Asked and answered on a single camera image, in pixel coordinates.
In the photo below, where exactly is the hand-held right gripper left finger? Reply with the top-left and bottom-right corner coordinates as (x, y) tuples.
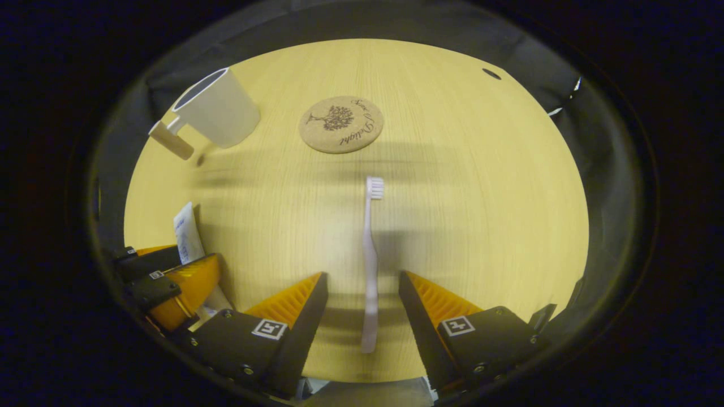
(184, 272), (329, 399)

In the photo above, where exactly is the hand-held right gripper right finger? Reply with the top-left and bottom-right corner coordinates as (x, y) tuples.
(399, 271), (558, 396)

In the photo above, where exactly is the white toothpaste tube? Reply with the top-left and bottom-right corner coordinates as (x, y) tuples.
(174, 202), (232, 317)

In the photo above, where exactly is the white toothbrush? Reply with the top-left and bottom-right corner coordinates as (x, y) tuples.
(361, 176), (385, 354)

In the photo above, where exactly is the white cup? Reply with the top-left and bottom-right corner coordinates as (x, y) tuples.
(148, 68), (261, 161)

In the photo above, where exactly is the round cork coaster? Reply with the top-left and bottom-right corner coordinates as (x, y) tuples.
(299, 96), (384, 154)

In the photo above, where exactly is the wooden desktop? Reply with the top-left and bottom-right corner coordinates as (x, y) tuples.
(123, 38), (590, 384)

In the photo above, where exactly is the black table clamp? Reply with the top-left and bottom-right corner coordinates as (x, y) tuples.
(529, 304), (558, 334)

